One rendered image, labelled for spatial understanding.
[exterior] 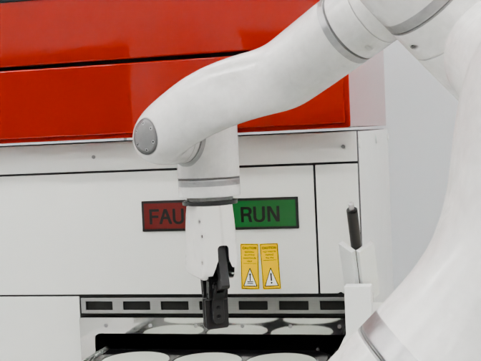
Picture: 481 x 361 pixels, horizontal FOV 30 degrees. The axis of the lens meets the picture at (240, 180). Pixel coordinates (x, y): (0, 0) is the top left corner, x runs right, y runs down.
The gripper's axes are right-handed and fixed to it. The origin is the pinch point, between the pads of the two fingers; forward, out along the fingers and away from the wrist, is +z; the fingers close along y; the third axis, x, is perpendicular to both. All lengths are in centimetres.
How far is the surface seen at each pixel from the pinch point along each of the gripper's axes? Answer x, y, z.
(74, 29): -13.9, -21.0, -41.3
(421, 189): 106, -128, -5
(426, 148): 107, -127, -17
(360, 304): 8.3, 28.1, -4.9
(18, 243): -23.1, -32.6, -8.3
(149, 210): -4.0, -20.4, -13.1
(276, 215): 13.2, -9.8, -11.6
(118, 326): -9.4, -22.7, 5.2
